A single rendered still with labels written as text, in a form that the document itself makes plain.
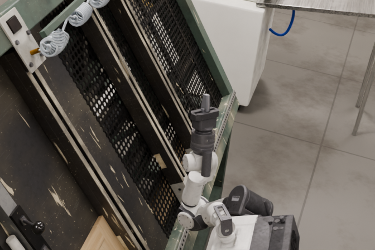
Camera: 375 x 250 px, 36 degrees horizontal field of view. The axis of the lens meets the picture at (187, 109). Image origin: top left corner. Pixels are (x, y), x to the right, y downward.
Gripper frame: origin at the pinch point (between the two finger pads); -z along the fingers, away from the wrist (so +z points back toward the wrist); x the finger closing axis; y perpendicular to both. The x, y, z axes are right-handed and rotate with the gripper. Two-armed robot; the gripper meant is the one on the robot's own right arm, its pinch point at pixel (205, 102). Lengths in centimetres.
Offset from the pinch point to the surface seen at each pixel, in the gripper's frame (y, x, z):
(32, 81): 25, 55, -10
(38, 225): -9, 72, 21
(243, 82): 156, -211, 61
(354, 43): 178, -419, 50
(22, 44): 25, 58, -22
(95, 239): 10, 40, 46
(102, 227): 13, 34, 45
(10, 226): 4, 74, 26
